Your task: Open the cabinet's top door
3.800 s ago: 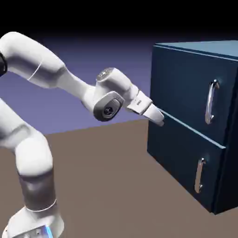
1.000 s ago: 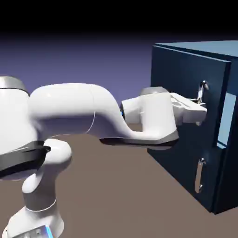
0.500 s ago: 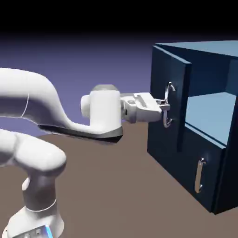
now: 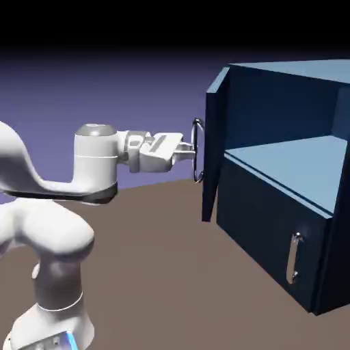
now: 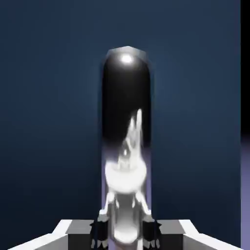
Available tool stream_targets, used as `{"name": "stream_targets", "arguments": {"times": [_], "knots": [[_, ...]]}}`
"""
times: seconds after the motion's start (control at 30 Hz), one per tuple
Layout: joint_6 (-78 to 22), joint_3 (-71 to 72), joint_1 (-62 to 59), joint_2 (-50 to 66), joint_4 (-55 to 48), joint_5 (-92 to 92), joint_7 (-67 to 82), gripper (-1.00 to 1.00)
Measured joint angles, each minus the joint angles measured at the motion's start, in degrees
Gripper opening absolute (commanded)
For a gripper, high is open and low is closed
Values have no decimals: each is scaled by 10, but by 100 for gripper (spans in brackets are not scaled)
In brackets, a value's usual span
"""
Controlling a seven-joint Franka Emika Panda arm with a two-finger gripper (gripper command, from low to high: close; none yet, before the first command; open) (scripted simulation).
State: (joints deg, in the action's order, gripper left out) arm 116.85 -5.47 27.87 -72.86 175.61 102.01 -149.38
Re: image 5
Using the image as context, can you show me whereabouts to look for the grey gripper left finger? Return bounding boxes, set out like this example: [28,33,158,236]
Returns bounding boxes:
[7,219,109,250]

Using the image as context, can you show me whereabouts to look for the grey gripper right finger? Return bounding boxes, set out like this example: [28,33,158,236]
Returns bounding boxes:
[142,218,244,250]

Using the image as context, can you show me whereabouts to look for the shiny dark curved metal handle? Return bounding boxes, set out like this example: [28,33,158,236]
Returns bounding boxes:
[101,45,153,250]

